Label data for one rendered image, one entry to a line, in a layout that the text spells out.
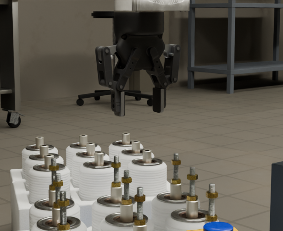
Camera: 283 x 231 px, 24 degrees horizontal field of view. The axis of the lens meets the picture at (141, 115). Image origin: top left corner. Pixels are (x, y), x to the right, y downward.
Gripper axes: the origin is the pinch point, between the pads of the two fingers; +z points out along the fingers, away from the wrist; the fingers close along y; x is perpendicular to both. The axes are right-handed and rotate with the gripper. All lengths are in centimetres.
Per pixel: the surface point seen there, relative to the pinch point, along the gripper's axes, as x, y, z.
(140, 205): 0.4, 0.1, 15.7
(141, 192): 0.4, -0.1, 13.7
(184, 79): -372, -269, 42
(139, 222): 0.7, 0.4, 18.2
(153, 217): -18.7, -14.5, 25.1
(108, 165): -49, -21, 22
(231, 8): -309, -267, -16
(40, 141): -76, -15, 20
